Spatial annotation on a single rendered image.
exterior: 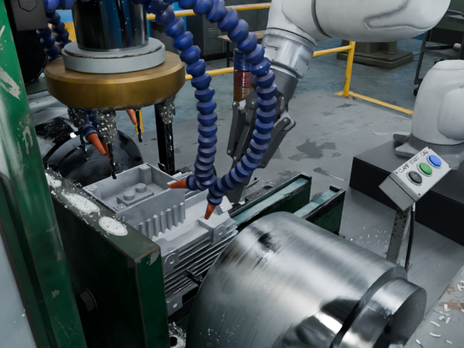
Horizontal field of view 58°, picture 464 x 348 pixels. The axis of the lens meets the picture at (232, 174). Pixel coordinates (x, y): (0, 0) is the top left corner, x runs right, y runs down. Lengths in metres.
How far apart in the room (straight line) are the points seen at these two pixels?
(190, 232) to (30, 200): 0.36
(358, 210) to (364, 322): 0.84
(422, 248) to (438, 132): 0.34
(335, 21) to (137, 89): 0.30
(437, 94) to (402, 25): 0.70
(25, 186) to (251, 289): 0.25
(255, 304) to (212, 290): 0.06
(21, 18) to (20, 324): 0.26
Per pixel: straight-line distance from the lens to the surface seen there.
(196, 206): 0.71
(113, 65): 0.53
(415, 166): 0.94
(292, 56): 0.71
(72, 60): 0.56
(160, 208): 0.65
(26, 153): 0.36
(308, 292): 0.46
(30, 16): 0.35
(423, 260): 1.14
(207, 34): 6.17
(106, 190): 0.70
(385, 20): 0.61
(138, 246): 0.54
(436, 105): 1.30
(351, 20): 0.63
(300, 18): 0.70
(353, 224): 1.20
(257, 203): 1.03
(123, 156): 0.90
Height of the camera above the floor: 1.47
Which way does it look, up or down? 28 degrees down
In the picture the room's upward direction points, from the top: straight up
